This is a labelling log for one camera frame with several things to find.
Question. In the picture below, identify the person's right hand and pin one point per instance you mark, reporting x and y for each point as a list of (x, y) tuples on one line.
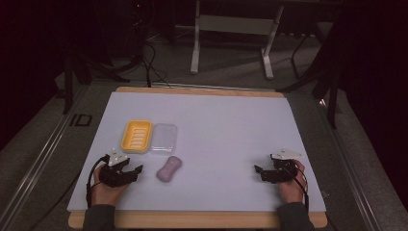
[(290, 191)]

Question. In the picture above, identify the clear plastic lid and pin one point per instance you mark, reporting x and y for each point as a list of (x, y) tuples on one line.
[(163, 138)]

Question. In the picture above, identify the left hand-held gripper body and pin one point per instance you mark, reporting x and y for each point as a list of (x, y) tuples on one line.
[(113, 173)]

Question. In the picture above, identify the yellow soap dish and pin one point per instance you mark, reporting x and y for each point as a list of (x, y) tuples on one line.
[(136, 136)]

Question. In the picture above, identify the black stand with legs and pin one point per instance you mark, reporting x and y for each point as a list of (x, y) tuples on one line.
[(324, 77)]

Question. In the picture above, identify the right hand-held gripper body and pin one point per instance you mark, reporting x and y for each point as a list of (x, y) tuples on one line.
[(284, 167)]

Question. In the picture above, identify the metal floor rail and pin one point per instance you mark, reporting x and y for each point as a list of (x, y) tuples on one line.
[(35, 160), (349, 166)]

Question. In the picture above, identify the white metal desk frame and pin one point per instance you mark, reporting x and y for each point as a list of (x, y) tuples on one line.
[(234, 29)]

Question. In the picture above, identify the pink soap bar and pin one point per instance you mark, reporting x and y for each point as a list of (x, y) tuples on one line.
[(169, 169)]

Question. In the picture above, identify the person's left hand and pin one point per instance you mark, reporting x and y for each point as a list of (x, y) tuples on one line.
[(106, 192)]

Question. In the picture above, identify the white table mat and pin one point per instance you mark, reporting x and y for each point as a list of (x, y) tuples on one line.
[(208, 134)]

